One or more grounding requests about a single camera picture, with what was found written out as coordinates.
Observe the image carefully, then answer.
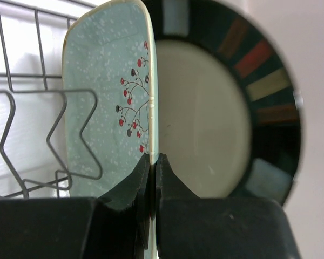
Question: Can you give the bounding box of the black wire dish rack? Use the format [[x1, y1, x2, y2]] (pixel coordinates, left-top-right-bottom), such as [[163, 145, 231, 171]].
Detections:
[[0, 1, 104, 198]]

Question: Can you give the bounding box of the teal rectangular berry tray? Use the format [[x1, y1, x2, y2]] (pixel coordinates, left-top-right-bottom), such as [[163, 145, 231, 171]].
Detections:
[[62, 1, 158, 258]]

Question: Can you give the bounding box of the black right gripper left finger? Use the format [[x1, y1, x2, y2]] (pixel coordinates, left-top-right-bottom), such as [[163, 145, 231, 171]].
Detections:
[[0, 154, 150, 258]]

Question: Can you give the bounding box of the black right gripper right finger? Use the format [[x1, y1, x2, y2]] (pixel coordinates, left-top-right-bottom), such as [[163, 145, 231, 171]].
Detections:
[[156, 154, 301, 258]]

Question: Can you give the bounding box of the dark rimmed mosaic plate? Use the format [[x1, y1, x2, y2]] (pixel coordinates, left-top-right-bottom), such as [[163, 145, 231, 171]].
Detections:
[[145, 1, 301, 204]]

